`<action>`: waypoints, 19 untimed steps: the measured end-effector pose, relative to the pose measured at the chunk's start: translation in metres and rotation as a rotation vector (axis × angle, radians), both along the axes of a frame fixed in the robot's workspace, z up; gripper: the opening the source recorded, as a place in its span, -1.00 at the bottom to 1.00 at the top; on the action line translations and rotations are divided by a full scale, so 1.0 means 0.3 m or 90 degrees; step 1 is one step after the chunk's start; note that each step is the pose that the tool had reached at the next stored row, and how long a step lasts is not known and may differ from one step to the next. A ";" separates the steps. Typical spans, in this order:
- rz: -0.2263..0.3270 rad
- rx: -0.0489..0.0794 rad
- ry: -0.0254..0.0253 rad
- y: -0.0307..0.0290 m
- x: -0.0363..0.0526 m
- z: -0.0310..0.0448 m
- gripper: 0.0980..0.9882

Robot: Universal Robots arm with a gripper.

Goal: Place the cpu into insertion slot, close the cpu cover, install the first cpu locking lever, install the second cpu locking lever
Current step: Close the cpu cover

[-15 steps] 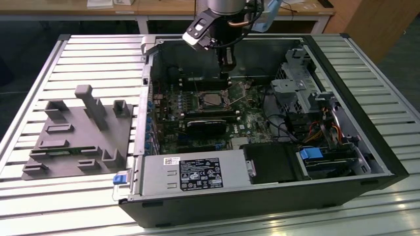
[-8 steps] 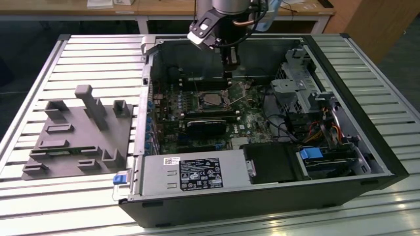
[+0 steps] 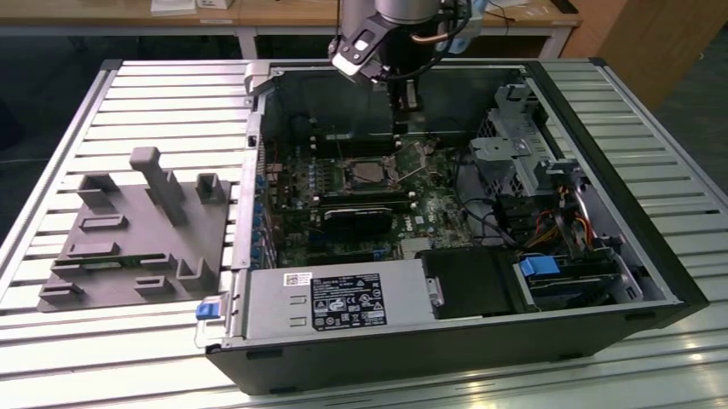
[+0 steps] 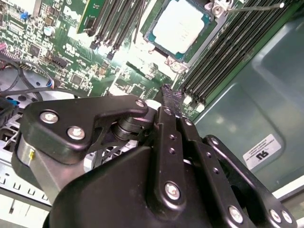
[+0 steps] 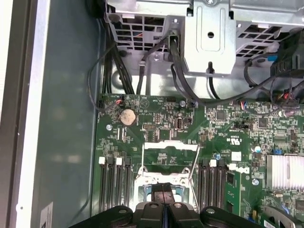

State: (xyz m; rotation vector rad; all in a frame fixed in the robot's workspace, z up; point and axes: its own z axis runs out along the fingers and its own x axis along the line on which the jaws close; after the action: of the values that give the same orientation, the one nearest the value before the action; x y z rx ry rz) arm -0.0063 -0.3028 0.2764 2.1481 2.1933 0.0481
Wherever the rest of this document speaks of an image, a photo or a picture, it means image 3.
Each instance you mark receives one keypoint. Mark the silver CPU with green rim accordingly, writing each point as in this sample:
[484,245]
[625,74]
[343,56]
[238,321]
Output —
[365,171]

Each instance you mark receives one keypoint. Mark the black RAM slot bank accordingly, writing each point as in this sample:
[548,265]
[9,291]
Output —
[353,147]

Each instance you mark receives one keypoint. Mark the CPU socket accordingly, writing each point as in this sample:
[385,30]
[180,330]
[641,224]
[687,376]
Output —
[342,174]

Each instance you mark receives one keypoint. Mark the black RAM slot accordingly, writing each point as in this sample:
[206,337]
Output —
[363,203]
[363,196]
[363,199]
[401,206]

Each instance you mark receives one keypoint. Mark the silver metal drive cage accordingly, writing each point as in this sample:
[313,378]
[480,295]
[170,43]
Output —
[512,149]

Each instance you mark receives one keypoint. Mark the green motherboard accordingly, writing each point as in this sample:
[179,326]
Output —
[438,204]

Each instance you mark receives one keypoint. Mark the white cardboard box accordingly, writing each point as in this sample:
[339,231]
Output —
[215,3]
[170,6]

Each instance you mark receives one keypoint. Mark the black graphics card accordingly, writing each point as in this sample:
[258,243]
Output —
[358,223]

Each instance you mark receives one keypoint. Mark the wooden cabinet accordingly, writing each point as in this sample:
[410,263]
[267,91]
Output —
[653,42]

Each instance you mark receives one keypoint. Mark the silver chipset heat sink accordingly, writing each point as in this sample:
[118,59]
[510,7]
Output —
[415,247]

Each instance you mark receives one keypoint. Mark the wooden desk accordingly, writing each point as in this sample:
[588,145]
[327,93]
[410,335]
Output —
[114,19]

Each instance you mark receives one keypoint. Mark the black drive box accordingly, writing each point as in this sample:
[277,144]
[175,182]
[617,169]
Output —
[472,281]

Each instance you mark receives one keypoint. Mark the hard disk in blue carrier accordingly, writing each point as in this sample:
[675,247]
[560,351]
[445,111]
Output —
[540,268]

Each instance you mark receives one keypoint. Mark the silver power supply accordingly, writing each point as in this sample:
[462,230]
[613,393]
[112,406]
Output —
[273,307]

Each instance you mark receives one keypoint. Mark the grey parts rack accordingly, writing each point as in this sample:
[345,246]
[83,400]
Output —
[131,238]

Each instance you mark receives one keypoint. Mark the green RAM stick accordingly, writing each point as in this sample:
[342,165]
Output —
[131,260]

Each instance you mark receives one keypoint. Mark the blue plastic latch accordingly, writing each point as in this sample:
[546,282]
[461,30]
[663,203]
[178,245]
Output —
[207,310]

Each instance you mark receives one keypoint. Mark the black PC case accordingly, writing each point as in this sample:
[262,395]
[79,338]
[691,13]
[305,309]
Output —
[398,366]

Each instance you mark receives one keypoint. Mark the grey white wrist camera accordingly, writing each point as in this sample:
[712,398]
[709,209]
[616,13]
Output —
[358,47]

